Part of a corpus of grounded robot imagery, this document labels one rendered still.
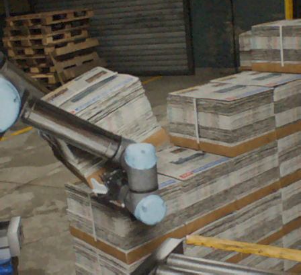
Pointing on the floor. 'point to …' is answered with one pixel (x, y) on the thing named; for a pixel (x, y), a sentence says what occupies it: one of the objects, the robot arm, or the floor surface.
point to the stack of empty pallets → (44, 42)
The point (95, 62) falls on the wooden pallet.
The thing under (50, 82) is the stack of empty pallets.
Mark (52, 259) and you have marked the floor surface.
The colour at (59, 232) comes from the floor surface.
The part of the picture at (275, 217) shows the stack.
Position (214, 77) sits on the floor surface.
